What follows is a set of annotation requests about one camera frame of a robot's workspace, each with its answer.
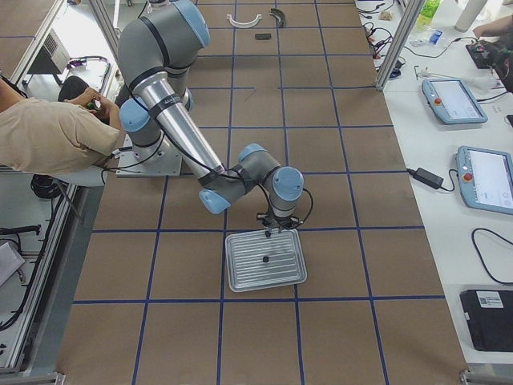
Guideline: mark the black brake pad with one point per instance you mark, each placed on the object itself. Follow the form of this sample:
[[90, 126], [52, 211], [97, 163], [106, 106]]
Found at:
[[262, 36]]

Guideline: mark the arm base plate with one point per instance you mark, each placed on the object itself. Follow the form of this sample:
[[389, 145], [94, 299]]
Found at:
[[159, 159]]

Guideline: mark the far teach pendant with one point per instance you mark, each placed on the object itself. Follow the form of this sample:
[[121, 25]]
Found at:
[[452, 102]]

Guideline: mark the near teach pendant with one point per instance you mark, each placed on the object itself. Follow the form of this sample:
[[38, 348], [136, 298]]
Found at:
[[485, 179]]

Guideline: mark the aluminium frame post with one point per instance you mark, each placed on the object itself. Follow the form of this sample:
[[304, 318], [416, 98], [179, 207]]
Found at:
[[401, 34]]

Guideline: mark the person in beige shirt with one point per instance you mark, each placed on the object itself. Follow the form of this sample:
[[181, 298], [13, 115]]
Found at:
[[53, 138]]

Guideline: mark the teach pendant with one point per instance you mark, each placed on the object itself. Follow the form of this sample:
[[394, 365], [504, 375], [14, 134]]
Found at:
[[485, 179], [452, 102]]

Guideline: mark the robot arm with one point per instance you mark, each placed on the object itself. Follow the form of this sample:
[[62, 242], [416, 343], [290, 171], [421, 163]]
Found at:
[[155, 52]]

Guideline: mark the black power adapter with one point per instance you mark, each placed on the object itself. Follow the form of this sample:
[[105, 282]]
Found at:
[[428, 178]]

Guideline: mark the black box with label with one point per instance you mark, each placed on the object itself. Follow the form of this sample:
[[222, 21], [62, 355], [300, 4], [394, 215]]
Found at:
[[489, 319]]

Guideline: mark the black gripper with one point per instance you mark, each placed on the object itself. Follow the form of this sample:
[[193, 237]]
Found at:
[[276, 223]]

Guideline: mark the olive brake shoe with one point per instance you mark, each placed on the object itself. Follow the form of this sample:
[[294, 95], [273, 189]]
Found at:
[[279, 17]]

